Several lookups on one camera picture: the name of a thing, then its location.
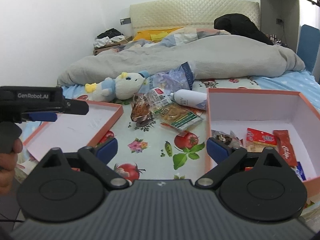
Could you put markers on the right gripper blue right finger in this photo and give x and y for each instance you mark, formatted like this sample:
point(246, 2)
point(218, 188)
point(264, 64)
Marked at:
point(227, 161)

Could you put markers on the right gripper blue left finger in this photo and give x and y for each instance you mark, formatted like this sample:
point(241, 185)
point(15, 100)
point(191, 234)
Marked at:
point(95, 161)

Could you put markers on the grey black sesame packet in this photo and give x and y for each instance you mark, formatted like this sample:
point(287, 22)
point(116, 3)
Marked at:
point(229, 139)

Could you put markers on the red spicy strips bag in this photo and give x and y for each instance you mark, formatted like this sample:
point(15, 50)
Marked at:
point(257, 140)

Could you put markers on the red sachet packet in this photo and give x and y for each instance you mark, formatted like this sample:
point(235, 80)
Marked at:
point(285, 147)

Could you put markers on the clear brown snack bag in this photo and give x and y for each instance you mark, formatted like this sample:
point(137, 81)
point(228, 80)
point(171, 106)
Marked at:
point(146, 106)

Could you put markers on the green yellow tofu snack packet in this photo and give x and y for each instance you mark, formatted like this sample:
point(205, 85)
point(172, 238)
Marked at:
point(178, 117)

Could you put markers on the blue white snack bag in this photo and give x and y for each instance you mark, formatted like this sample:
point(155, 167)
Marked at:
point(299, 171)

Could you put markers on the person left hand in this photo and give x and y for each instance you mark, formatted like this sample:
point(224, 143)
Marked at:
point(8, 164)

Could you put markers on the pink box lid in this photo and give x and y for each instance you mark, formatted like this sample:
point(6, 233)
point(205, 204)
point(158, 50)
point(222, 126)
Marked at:
point(72, 132)

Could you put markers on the white spray bottle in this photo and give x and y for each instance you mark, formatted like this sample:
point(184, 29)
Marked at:
point(190, 98)

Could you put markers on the pink gift box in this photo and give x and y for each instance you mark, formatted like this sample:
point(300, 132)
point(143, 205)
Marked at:
point(268, 110)

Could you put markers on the white blue plush toy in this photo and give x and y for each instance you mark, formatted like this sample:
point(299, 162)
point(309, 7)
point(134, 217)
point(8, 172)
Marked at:
point(123, 87)

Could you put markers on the purple facial tissue pack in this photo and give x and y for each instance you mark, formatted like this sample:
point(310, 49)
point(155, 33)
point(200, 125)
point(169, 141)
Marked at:
point(171, 81)

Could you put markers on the grey duvet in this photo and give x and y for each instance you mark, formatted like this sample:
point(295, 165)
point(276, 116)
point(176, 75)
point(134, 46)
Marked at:
point(214, 57)

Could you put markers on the cardboard box with clothes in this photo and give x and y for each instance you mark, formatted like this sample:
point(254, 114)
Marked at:
point(110, 39)

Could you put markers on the patchwork pillow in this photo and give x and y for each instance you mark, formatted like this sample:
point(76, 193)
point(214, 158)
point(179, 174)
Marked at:
point(176, 38)

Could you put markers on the black clothing pile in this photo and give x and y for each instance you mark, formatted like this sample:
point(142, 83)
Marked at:
point(241, 25)

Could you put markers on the yellow pillow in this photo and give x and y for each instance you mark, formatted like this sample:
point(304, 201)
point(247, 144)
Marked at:
point(153, 35)

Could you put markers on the blue chair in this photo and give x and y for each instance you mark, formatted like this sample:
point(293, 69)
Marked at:
point(308, 46)

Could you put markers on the grey wardrobe cabinet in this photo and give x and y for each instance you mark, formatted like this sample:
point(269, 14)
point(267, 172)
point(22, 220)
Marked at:
point(280, 18)

